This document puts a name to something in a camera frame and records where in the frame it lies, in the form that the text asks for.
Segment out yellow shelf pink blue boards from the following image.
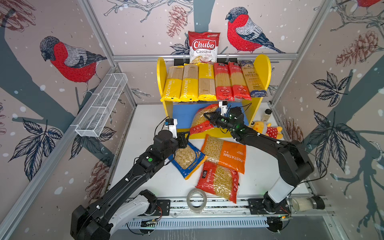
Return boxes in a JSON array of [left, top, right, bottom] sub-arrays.
[[157, 54, 272, 132]]

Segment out small spice jar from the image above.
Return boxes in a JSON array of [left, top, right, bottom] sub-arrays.
[[261, 109, 272, 123]]

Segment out clear tape roll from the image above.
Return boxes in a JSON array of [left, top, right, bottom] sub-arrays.
[[186, 188, 208, 214]]

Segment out blue orange pasta bag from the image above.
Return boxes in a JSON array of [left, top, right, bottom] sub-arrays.
[[168, 143, 207, 180]]

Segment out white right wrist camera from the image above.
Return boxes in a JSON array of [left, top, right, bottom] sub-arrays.
[[219, 101, 229, 116]]

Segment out red spaghetti bag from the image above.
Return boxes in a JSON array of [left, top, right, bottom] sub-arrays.
[[214, 63, 235, 101], [228, 62, 252, 101]]

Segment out glass jar black lid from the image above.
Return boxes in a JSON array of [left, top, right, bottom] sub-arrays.
[[292, 196, 326, 212]]

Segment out red macaroni bag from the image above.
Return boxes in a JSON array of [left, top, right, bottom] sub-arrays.
[[190, 104, 219, 135], [196, 161, 239, 204]]

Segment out white wire mesh basket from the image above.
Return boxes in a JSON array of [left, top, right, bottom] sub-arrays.
[[75, 73, 128, 138]]

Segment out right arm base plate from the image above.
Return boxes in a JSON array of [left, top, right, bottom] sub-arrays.
[[247, 198, 291, 215]]

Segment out red Chuba cassava chips bag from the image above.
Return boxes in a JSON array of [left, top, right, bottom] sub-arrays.
[[188, 31, 220, 64]]

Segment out orange Pastatime pasta bag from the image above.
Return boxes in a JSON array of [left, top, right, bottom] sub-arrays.
[[202, 135, 247, 174]]

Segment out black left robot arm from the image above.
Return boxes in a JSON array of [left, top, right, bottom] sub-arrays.
[[70, 130, 190, 240]]

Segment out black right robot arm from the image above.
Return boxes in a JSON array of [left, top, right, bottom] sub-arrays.
[[204, 107, 315, 214]]

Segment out yellow plush toy red dress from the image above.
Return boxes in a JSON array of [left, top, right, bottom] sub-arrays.
[[251, 122, 283, 140]]

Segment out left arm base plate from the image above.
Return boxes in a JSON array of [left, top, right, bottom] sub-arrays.
[[141, 199, 171, 217]]

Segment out yellow Pastatime spaghetti bag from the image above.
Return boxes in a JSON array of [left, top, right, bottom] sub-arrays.
[[161, 66, 184, 102], [180, 64, 199, 102]]

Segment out dark blue spaghetti bag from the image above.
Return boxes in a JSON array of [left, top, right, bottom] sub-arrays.
[[239, 60, 267, 98]]

